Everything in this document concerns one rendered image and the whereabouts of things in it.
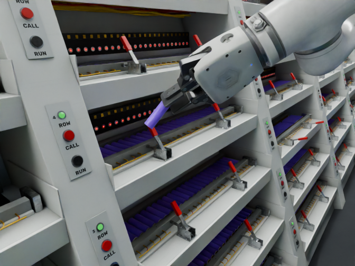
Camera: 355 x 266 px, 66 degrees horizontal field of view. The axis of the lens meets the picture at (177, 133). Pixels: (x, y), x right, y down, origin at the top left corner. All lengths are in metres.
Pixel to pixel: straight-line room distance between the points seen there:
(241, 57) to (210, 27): 0.59
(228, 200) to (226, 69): 0.46
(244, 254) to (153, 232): 0.35
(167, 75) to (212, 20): 0.42
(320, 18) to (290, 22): 0.04
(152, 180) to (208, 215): 0.23
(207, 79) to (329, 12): 0.19
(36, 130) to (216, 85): 0.29
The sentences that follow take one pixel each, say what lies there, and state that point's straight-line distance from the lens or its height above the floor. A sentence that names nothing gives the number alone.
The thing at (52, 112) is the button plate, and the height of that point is 0.87.
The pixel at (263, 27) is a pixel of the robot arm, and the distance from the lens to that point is 0.44.
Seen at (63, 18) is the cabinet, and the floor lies 1.10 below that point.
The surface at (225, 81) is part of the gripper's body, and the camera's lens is 0.46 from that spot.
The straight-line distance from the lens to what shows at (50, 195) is 0.47.
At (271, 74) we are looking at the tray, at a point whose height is 0.82.
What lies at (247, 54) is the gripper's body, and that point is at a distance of 0.44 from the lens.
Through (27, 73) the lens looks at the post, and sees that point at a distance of 0.47.
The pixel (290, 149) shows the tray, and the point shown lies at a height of 0.52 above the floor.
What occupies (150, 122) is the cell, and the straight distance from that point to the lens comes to 0.49.
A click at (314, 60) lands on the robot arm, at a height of 0.83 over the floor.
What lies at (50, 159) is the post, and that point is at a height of 0.80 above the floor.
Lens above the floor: 0.84
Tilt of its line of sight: 7 degrees down
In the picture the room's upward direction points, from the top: 16 degrees counter-clockwise
